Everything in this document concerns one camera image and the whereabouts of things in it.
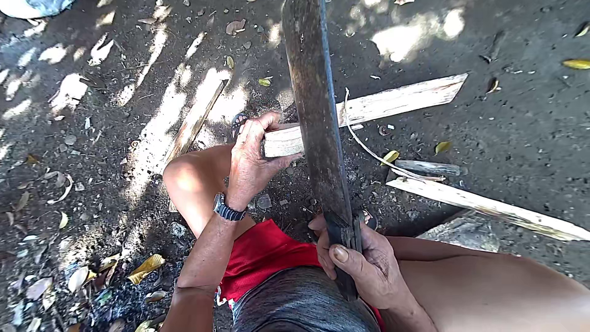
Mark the long pale split wood plank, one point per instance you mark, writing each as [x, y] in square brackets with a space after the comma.
[396, 103]

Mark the person's left forearm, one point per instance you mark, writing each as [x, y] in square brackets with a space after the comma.
[209, 256]

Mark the person's left fingers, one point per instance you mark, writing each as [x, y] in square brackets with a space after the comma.
[256, 128]

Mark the pile of dry leaves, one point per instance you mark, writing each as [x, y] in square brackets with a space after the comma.
[78, 279]

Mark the light blue plastic bag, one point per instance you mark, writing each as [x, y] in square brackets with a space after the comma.
[37, 6]

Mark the short grey wood stick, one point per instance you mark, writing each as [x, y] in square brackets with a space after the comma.
[428, 167]

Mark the large curled yellow-brown leaf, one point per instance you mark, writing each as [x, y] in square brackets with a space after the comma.
[146, 268]

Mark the person's right fingers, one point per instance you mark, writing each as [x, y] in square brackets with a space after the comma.
[324, 244]

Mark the large grey stone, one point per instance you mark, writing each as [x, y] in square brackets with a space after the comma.
[465, 230]

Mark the person's left thumb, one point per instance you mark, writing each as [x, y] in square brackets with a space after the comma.
[283, 161]

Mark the person's left hand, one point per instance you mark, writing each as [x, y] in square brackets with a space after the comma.
[249, 170]

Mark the yellow and dark leaf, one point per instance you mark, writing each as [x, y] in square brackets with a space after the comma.
[582, 30]

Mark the person's body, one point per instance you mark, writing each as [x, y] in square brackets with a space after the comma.
[299, 302]

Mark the long pale narrow wood strip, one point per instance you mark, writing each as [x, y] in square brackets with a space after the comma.
[484, 205]

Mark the brown dry leaf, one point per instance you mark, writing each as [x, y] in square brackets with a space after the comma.
[235, 26]

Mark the person's legs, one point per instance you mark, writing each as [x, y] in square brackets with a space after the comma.
[479, 281]

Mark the person's right hand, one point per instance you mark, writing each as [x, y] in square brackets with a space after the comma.
[380, 272]

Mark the bright yellow leaf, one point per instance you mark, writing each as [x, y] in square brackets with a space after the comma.
[577, 64]

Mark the small yellow-green leaf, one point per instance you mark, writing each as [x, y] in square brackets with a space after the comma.
[230, 62]
[264, 82]

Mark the brown-edged narrow wood piece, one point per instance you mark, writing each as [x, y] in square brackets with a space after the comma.
[193, 120]

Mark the thin pale curved vine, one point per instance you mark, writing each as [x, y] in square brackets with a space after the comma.
[366, 147]

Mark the person's right forearm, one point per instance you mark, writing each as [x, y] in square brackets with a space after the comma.
[408, 318]

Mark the person's right thumb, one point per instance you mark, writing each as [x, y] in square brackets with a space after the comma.
[351, 261]

